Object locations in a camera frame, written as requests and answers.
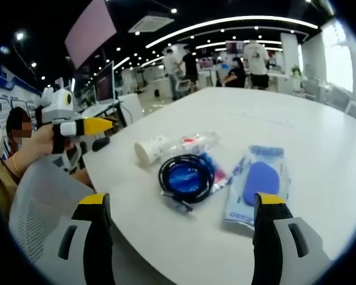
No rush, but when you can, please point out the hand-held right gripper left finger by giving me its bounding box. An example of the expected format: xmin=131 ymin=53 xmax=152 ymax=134
xmin=37 ymin=192 xmax=115 ymax=285

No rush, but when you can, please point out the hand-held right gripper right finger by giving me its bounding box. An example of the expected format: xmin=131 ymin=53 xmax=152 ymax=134
xmin=252 ymin=192 xmax=333 ymax=285

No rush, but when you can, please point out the white paper cup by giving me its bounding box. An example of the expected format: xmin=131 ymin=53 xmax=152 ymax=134
xmin=133 ymin=135 xmax=167 ymax=167

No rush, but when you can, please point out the clear packet with blue pad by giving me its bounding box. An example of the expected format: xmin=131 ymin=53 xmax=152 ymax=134
xmin=223 ymin=144 xmax=292 ymax=232

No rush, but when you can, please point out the blue and red packet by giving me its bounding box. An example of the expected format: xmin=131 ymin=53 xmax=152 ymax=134
xmin=166 ymin=150 xmax=231 ymax=194

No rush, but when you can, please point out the black cable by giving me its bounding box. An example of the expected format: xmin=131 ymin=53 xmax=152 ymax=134
xmin=158 ymin=152 xmax=216 ymax=213

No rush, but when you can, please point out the clear plastic bottle red label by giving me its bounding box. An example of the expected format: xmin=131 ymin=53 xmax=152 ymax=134
xmin=162 ymin=130 xmax=222 ymax=156

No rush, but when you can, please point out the person's left hand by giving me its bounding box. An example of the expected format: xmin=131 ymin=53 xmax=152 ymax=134
xmin=31 ymin=123 xmax=75 ymax=156

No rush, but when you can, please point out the office chair with black armrest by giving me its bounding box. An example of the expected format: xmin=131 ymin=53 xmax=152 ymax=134
xmin=52 ymin=136 xmax=112 ymax=179

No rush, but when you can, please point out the white chair back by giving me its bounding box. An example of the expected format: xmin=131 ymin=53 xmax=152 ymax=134
xmin=117 ymin=94 xmax=144 ymax=127

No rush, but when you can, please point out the silver computer monitor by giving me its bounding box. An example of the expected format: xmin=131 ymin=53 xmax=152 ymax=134
xmin=95 ymin=60 xmax=116 ymax=104

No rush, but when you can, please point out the person's head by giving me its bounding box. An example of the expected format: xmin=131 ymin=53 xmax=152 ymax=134
xmin=5 ymin=106 xmax=34 ymax=149

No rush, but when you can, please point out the grey mesh office chair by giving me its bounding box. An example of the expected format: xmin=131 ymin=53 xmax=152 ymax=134
xmin=8 ymin=159 xmax=174 ymax=285

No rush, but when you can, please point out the large hanging screen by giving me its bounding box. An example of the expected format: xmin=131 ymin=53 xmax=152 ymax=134
xmin=64 ymin=0 xmax=118 ymax=69

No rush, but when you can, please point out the white office chair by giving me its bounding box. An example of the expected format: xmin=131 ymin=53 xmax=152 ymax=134
xmin=176 ymin=77 xmax=194 ymax=98

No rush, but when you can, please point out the white table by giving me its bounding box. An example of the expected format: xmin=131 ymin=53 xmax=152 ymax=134
xmin=81 ymin=85 xmax=356 ymax=285

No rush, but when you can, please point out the ceiling air conditioner vent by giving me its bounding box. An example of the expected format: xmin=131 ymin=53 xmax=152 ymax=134
xmin=127 ymin=11 xmax=176 ymax=34

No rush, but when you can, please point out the curved ceiling light strip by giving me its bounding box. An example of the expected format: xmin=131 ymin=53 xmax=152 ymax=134
xmin=144 ymin=15 xmax=320 ymax=50

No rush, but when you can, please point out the white pillar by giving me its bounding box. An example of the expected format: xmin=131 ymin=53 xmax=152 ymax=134
xmin=279 ymin=31 xmax=301 ymax=93

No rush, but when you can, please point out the blue wall poster board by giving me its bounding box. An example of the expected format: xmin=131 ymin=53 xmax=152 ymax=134
xmin=0 ymin=66 xmax=44 ymax=133

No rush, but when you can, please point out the gold bracelet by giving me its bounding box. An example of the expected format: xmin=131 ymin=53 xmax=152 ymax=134
xmin=12 ymin=152 xmax=23 ymax=175

